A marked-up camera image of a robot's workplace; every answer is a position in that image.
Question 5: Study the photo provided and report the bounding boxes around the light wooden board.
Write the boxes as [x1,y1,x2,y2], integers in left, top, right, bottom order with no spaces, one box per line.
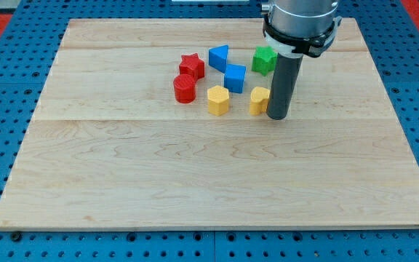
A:
[0,18,419,231]

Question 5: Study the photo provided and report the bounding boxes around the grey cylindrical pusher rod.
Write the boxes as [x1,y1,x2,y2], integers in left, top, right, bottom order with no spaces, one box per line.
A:
[266,55,303,120]

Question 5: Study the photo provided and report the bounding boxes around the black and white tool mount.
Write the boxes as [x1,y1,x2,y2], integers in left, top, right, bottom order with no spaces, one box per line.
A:
[263,15,342,58]

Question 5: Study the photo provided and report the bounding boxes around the blue cube block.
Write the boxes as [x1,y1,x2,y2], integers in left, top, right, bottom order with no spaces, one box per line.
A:
[223,64,246,94]

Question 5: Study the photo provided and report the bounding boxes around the blue triangle block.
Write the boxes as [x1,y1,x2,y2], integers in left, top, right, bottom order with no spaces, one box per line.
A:
[208,45,228,73]

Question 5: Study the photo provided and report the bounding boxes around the yellow hexagon block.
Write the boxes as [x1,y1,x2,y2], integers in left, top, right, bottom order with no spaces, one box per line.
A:
[207,85,230,116]

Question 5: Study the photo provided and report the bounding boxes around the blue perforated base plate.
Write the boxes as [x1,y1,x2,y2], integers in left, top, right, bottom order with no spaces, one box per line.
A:
[0,0,419,261]

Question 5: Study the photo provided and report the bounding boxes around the yellow heart block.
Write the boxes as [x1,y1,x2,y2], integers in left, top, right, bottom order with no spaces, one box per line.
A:
[249,87,270,116]

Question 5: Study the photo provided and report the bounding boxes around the red cylinder block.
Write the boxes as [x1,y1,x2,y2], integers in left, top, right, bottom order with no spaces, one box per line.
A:
[173,74,196,103]

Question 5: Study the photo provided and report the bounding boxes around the green star block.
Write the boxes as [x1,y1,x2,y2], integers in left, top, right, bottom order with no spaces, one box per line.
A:
[251,47,278,76]

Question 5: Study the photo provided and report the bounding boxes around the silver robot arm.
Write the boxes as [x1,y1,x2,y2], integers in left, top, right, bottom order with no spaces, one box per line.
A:
[261,0,342,120]

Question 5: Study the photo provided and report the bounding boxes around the red star block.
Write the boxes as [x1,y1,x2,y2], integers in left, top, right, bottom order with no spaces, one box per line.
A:
[179,53,205,81]

